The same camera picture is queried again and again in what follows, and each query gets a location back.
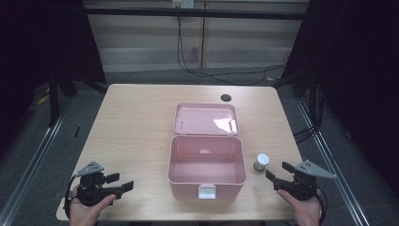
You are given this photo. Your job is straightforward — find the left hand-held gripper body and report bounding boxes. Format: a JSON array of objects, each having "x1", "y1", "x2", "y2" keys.
[{"x1": 74, "y1": 161, "x2": 124, "y2": 207}]

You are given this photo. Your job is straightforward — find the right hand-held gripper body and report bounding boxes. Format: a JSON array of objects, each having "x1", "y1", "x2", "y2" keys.
[{"x1": 273, "y1": 159, "x2": 338, "y2": 202}]

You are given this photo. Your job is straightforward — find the small white round can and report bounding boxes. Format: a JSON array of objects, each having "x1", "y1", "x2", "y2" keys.
[{"x1": 253, "y1": 153, "x2": 271, "y2": 172}]

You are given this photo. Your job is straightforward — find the pink plastic storage box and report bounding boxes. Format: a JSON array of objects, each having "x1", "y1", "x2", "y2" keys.
[{"x1": 168, "y1": 102, "x2": 247, "y2": 201}]

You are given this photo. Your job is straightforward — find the person's right hand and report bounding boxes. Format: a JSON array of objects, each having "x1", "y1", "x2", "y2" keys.
[{"x1": 276, "y1": 188, "x2": 322, "y2": 226}]

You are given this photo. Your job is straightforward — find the person's left hand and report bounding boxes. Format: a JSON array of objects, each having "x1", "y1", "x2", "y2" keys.
[{"x1": 69, "y1": 185, "x2": 118, "y2": 226}]

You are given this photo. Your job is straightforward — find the black metal stand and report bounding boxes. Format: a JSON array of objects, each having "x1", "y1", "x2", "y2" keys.
[
  {"x1": 47, "y1": 69, "x2": 61, "y2": 128},
  {"x1": 308, "y1": 73, "x2": 320, "y2": 130}
]

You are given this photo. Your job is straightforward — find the yellow floor tape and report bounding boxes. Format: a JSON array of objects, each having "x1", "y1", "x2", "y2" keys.
[{"x1": 36, "y1": 93, "x2": 51, "y2": 106}]

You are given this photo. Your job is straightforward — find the black curtain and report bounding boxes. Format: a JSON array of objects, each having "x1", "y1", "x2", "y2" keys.
[
  {"x1": 276, "y1": 0, "x2": 399, "y2": 192},
  {"x1": 0, "y1": 0, "x2": 106, "y2": 156}
]

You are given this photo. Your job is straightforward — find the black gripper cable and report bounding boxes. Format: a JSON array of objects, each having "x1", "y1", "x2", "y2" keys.
[
  {"x1": 63, "y1": 175, "x2": 79, "y2": 219},
  {"x1": 314, "y1": 186, "x2": 329, "y2": 226}
]

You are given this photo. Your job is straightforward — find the black cable bundle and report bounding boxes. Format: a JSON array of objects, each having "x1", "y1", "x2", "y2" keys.
[{"x1": 292, "y1": 84, "x2": 325, "y2": 145}]

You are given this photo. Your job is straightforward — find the aluminium floor rail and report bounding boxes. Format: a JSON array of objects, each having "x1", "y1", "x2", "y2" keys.
[
  {"x1": 295, "y1": 98, "x2": 372, "y2": 226},
  {"x1": 0, "y1": 100, "x2": 76, "y2": 226}
]

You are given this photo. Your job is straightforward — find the black power cable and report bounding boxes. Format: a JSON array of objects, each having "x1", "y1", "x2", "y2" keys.
[{"x1": 176, "y1": 15, "x2": 288, "y2": 87}]

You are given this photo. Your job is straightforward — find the black horizontal frame bar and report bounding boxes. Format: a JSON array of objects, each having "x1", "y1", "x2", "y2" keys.
[{"x1": 83, "y1": 7, "x2": 311, "y2": 22}]

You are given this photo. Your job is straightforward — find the white wall socket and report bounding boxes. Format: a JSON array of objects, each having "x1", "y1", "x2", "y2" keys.
[{"x1": 171, "y1": 0, "x2": 196, "y2": 9}]

